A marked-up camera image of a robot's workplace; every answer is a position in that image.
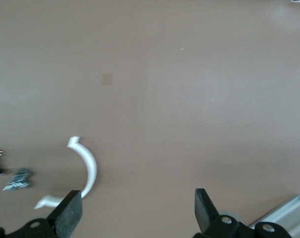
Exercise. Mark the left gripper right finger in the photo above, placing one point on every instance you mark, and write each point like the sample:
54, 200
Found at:
205, 210

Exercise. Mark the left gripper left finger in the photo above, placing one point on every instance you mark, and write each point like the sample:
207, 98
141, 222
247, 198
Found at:
68, 213

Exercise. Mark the white drawer cabinet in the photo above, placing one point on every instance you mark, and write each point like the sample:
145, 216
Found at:
288, 213

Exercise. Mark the white curved plastic piece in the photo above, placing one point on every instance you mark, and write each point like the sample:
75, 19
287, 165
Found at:
91, 166

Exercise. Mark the small silver black component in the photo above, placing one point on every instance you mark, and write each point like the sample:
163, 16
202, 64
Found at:
17, 181

